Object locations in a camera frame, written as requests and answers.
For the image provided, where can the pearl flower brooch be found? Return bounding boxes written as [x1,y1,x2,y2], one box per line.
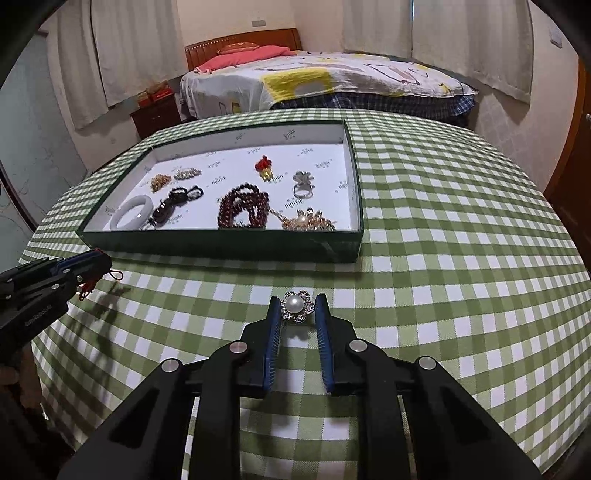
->
[280,290,315,325]

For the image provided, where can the white jade bangle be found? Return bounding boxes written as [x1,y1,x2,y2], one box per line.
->
[109,195,153,231]

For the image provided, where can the black cord pendant necklace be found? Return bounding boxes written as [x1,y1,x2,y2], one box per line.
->
[143,184,205,230]

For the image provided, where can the rose gold bead bracelet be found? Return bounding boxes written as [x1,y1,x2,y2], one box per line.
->
[269,207,338,233]

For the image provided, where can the silver rhinestone brooch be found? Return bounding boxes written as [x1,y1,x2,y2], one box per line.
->
[173,168,201,181]

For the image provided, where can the silver flower ring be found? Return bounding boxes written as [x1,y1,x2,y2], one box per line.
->
[291,170,317,200]

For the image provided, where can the dark red bead bracelet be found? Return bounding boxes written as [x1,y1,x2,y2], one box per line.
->
[216,182,271,230]

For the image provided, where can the red knot gold charm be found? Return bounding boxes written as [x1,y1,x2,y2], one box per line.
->
[254,155,273,182]

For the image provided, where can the green jewelry box tray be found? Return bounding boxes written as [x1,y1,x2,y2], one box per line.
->
[77,120,363,263]

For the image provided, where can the dark wooden nightstand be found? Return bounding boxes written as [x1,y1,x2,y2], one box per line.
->
[130,94,181,139]

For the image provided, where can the green checkered tablecloth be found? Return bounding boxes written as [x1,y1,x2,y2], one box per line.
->
[22,109,590,471]

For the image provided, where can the red boxes on nightstand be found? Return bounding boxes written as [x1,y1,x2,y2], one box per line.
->
[136,81,174,108]

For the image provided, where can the white left curtain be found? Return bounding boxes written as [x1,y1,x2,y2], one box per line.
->
[54,0,186,130]

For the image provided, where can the white curtain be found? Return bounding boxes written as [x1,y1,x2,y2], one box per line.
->
[54,0,186,130]
[342,0,534,104]

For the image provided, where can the wooden headboard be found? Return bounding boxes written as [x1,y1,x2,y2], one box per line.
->
[184,28,304,71]

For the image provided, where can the pink pillow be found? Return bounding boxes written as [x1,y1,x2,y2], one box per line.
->
[193,45,297,73]

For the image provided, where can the bed with patterned quilt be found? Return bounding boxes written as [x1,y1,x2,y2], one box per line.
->
[179,51,479,122]

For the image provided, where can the orange patterned cushion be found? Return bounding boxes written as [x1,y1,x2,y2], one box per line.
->
[217,42,259,55]

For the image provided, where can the wooden door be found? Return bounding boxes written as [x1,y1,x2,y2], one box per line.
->
[543,55,591,241]

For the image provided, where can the white right curtain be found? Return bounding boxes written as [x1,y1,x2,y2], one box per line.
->
[342,0,534,104]

